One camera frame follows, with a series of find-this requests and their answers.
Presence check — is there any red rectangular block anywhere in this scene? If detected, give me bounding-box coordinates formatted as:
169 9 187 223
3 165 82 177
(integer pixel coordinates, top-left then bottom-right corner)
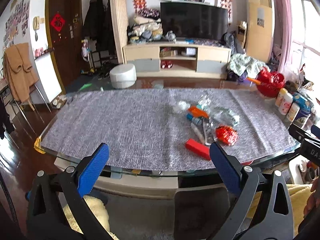
185 139 211 160

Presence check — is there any red orange foil wrapper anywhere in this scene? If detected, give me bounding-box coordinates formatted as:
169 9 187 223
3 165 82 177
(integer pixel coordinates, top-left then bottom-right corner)
215 126 238 146

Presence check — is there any silver blister pack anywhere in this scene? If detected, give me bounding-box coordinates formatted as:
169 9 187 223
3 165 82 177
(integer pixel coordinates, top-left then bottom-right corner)
202 118 216 146

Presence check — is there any teal white snack wrapper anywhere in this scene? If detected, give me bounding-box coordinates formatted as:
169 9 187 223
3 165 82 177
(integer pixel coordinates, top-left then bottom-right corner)
220 108 240 127

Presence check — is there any clear zip plastic bag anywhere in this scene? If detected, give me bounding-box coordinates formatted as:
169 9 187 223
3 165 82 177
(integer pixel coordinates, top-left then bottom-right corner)
207 107 226 125

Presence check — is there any small blue labelled bottle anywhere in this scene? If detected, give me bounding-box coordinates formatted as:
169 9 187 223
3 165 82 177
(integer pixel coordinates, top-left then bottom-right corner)
186 113 202 126

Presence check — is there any orange paper plane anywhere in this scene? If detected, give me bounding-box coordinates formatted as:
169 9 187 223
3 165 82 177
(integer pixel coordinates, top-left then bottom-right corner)
188 106 209 119

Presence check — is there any white paper ball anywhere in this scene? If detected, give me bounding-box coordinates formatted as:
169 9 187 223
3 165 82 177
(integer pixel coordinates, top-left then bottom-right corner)
197 94 211 107

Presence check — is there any clear plastic wrap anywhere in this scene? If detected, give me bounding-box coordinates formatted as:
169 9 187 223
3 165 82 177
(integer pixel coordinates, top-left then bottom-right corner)
172 100 191 113

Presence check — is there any blue wet wipes pack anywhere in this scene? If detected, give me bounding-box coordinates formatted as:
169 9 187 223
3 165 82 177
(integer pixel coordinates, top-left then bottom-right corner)
293 92 313 128

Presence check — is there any white cream bottle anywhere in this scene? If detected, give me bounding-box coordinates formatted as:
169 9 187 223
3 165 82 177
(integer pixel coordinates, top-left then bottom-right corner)
286 102 300 122

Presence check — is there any white yellow lotion bottle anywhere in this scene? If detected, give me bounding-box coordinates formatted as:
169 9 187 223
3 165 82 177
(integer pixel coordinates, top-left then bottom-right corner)
275 88 287 107

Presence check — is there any white pink lotion bottle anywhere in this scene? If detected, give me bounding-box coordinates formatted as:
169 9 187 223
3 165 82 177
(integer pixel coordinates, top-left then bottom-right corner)
278 92 293 115

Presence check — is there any red basket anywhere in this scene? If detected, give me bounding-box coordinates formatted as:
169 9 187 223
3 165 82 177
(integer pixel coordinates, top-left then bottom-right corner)
257 67 285 98

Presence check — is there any grey woven table cloth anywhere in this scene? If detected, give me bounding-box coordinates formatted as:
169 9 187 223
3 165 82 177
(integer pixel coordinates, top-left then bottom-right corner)
41 88 296 171

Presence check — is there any orange stick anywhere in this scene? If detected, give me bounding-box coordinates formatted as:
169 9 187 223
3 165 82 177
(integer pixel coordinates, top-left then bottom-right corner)
247 77 261 85

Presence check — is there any floral green cloth pile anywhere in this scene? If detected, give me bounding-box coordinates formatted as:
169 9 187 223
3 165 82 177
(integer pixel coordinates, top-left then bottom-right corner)
227 53 270 78

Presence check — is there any white round stool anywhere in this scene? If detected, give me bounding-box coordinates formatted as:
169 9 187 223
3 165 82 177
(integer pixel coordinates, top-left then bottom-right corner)
110 63 137 89

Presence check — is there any tan coat on chair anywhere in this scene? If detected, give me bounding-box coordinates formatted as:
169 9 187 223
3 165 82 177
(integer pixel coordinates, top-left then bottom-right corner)
3 43 39 102

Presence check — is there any beige TV cabinet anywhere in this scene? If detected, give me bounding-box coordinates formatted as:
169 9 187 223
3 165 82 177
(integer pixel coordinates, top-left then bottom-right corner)
123 42 231 79

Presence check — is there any pink curtain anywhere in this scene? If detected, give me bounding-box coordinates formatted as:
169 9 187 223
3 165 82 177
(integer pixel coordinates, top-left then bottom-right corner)
276 0 292 75

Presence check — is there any pile of clothes on cabinet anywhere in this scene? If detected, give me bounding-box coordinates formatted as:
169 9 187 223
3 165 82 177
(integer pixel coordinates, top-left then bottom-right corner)
127 8 163 44

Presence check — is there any dark brown door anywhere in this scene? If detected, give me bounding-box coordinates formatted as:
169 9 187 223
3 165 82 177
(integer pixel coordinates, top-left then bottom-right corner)
45 0 87 92

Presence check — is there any black flat television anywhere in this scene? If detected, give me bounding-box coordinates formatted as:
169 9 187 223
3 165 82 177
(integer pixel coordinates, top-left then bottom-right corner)
160 1 228 41

